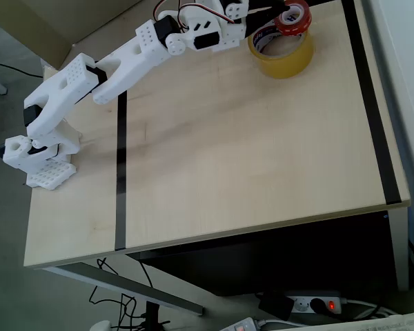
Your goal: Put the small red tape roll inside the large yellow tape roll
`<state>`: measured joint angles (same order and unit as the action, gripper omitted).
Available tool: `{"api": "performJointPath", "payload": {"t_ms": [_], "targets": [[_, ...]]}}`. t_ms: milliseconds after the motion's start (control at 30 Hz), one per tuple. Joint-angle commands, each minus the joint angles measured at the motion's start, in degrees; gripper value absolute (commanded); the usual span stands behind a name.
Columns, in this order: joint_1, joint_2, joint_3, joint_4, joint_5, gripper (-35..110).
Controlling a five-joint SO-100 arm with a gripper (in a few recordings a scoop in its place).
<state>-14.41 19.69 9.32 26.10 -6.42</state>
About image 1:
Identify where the white power cord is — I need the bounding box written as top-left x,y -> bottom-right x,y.
341,298 -> 396,320
255,319 -> 308,328

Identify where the red tape roll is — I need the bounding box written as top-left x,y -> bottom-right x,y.
274,0 -> 313,37

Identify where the yellow tape roll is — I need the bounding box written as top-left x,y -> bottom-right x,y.
247,20 -> 315,79

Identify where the tangled black floor cable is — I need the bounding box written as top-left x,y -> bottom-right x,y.
89,257 -> 172,331

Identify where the red black servo cable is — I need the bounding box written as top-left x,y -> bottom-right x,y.
152,0 -> 167,22
178,0 -> 236,26

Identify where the black power adapter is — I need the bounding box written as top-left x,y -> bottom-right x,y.
257,291 -> 295,321

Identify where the black floor plug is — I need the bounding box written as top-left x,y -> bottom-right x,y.
144,301 -> 161,331

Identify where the white rounded object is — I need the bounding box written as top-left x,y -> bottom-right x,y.
88,319 -> 112,331

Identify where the black round plug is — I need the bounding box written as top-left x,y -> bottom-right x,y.
309,297 -> 328,314

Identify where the grey metal table leg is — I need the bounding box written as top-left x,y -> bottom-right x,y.
388,206 -> 411,292

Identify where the white power strip red switch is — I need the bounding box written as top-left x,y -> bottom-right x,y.
284,291 -> 348,315

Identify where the white perforated base plate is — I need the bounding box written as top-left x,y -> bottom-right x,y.
26,160 -> 77,190

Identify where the grey metal table beam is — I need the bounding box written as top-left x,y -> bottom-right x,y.
41,261 -> 205,317

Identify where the grey power strip orange switch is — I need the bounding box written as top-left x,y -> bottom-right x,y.
220,317 -> 259,331

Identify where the printed paper sheet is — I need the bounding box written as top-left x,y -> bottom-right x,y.
272,310 -> 414,331

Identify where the thin black cable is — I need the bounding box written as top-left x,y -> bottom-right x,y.
0,60 -> 45,79

